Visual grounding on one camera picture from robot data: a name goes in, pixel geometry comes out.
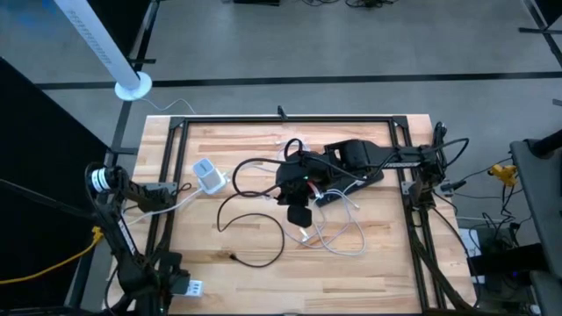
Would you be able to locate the white tower fan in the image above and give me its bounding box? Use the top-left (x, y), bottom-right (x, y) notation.
top-left (52, 0), bottom-right (153, 102)

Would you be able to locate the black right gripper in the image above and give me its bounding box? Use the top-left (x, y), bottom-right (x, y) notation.
top-left (275, 150), bottom-right (335, 207)

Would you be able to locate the black box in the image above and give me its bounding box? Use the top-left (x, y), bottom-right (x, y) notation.
top-left (465, 243), bottom-right (550, 278)

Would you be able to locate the black curtain partition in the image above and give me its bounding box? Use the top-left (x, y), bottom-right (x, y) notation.
top-left (0, 56), bottom-right (111, 308)
top-left (85, 0), bottom-right (153, 61)

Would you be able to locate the black USB cable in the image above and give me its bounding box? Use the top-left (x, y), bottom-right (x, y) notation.
top-left (216, 156), bottom-right (308, 269)

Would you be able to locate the thick black power cord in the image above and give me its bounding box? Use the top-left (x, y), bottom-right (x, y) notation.
top-left (431, 121), bottom-right (450, 153)

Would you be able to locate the dark grey cabinet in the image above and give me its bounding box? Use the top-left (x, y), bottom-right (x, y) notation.
top-left (508, 131), bottom-right (562, 316)

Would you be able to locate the white tower power strip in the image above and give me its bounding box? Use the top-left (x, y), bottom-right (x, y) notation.
top-left (191, 156), bottom-right (228, 197)

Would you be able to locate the yellow plug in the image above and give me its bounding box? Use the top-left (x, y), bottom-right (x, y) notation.
top-left (488, 162), bottom-right (520, 189)

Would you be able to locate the yellow extension cable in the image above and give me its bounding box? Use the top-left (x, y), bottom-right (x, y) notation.
top-left (0, 226), bottom-right (111, 286)

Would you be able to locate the white flat power strip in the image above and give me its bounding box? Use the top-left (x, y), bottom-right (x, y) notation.
top-left (184, 279), bottom-right (205, 298)

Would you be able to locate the white tower strip cord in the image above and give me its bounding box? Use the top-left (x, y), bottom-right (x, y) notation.
top-left (124, 187), bottom-right (204, 227)

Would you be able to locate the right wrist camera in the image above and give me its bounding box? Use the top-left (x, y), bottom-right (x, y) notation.
top-left (286, 204), bottom-right (314, 229)

